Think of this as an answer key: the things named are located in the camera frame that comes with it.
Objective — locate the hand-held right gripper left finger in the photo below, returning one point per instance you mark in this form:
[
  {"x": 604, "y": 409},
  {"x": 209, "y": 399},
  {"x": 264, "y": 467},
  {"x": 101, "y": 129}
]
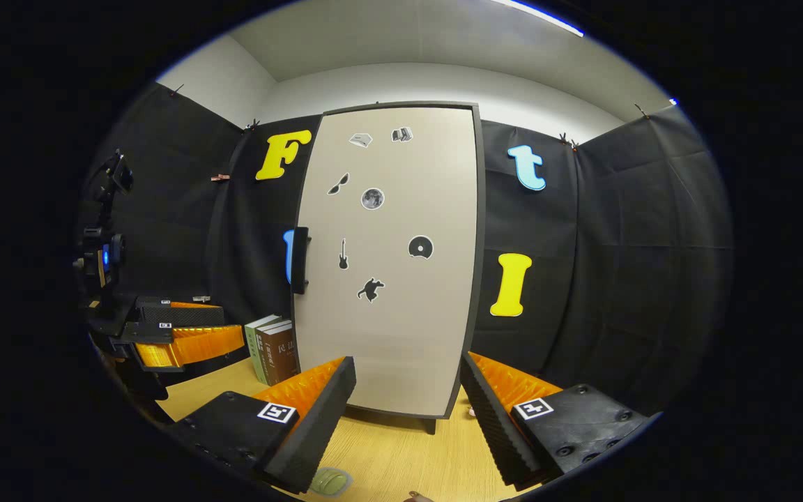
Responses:
[{"x": 318, "y": 425}]

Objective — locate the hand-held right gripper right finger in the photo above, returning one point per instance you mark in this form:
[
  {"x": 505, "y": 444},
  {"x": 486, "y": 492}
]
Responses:
[{"x": 492, "y": 425}]

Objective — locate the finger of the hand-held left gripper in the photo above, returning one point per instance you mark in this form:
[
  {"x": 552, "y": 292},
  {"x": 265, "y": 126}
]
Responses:
[
  {"x": 178, "y": 314},
  {"x": 199, "y": 343}
]

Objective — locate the translucent round coaster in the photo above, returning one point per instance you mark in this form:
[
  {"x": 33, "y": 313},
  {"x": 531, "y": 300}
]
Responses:
[{"x": 349, "y": 480}]

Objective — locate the beige cabinet door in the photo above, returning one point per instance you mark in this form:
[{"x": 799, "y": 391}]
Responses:
[{"x": 401, "y": 335}]

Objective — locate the green and white toy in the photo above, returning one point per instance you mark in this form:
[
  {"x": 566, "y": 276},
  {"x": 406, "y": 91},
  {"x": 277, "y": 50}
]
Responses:
[{"x": 472, "y": 411}]

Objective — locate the green book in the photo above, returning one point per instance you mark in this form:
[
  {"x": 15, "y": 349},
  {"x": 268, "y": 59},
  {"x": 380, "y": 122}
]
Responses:
[{"x": 256, "y": 348}]

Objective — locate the brown book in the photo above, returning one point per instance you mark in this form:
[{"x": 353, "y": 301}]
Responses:
[{"x": 283, "y": 355}]

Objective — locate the black backdrop cloth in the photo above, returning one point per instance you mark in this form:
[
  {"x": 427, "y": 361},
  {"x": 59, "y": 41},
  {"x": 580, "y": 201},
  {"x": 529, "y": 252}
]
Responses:
[{"x": 617, "y": 279}]

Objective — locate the black cloth clip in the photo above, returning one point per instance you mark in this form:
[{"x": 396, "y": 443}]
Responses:
[
  {"x": 251, "y": 125},
  {"x": 566, "y": 139}
]

